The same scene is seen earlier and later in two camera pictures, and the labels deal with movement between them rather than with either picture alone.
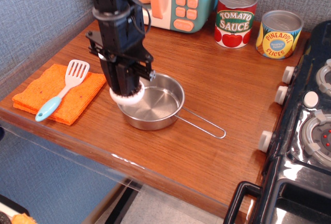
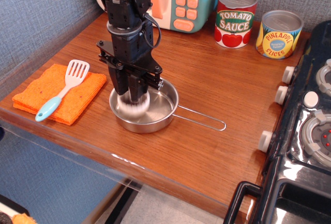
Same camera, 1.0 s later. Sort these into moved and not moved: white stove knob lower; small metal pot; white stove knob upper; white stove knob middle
Moved: small metal pot
Not moved: white stove knob upper; white stove knob middle; white stove knob lower
